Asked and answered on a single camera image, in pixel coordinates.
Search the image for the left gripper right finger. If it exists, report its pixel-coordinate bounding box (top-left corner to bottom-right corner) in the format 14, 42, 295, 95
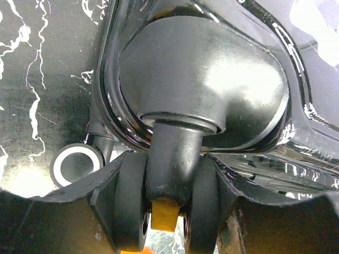
208, 154, 338, 253

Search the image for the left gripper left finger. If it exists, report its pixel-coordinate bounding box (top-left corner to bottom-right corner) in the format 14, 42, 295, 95
1, 151, 130, 253

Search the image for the white black space suitcase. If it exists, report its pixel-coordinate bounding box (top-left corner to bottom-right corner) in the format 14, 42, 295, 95
50, 0, 339, 254

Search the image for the orange plastic bin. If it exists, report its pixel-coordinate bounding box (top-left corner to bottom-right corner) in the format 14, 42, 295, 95
120, 246, 156, 254

